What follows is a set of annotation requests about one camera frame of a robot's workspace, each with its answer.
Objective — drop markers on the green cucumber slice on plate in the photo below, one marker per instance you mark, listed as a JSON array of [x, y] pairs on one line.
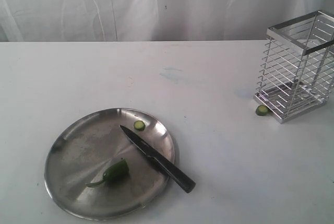
[[139, 125]]

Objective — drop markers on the round steel plate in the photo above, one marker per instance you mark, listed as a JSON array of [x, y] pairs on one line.
[[95, 142]]

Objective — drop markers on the black handled knife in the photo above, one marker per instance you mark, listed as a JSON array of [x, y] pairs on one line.
[[183, 181]]

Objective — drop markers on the green chili pepper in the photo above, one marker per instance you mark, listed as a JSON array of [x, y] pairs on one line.
[[112, 174]]

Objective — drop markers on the chrome wire utensil holder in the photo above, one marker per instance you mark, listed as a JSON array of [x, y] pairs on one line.
[[296, 74]]

